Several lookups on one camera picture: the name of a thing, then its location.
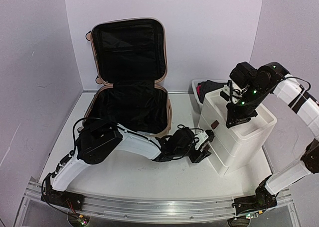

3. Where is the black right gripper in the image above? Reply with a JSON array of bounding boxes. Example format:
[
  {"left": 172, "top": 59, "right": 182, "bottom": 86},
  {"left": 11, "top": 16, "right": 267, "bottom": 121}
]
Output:
[{"left": 226, "top": 84, "right": 269, "bottom": 128}]

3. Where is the white plastic storage bin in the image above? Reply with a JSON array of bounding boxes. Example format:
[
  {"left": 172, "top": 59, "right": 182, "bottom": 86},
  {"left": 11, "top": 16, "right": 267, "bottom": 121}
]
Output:
[{"left": 198, "top": 90, "right": 277, "bottom": 176}]

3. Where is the dark grey dotted garment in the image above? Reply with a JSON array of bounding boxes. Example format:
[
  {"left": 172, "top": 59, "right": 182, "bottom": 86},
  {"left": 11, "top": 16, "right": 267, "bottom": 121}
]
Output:
[{"left": 199, "top": 80, "right": 227, "bottom": 103}]

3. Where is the magenta red cloth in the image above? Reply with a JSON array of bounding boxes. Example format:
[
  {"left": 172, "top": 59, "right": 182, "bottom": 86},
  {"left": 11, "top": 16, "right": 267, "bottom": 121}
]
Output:
[{"left": 196, "top": 85, "right": 202, "bottom": 97}]

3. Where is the white perforated plastic basket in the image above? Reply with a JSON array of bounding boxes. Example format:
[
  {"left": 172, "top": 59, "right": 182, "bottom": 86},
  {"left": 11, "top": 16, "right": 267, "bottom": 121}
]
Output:
[{"left": 191, "top": 79, "right": 226, "bottom": 111}]

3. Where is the beige hard-shell suitcase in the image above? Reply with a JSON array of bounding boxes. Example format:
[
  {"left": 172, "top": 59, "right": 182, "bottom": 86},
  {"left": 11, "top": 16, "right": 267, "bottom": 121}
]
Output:
[{"left": 84, "top": 18, "right": 172, "bottom": 137}]

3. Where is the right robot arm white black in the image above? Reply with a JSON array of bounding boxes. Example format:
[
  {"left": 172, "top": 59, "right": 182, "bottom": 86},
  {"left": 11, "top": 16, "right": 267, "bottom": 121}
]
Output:
[{"left": 226, "top": 62, "right": 319, "bottom": 209}]

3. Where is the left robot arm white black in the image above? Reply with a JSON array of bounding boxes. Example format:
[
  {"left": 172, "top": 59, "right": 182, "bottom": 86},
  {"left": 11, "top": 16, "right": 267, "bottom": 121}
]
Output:
[{"left": 42, "top": 117, "right": 214, "bottom": 206}]

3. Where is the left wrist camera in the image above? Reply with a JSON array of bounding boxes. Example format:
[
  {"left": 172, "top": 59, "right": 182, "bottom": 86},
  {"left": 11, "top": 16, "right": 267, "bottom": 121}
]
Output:
[{"left": 195, "top": 129, "right": 215, "bottom": 146}]

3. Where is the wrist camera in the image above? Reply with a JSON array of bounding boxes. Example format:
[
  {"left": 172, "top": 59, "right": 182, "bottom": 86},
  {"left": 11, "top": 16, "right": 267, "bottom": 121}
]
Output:
[
  {"left": 220, "top": 85, "right": 241, "bottom": 104},
  {"left": 195, "top": 129, "right": 215, "bottom": 146}
]

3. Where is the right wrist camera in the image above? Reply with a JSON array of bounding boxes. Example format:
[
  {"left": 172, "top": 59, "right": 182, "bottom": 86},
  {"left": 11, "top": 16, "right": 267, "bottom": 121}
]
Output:
[{"left": 220, "top": 85, "right": 241, "bottom": 104}]

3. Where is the aluminium front rail base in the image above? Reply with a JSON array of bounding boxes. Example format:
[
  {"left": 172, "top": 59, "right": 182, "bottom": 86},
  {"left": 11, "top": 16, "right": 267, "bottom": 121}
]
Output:
[{"left": 14, "top": 181, "right": 300, "bottom": 227}]

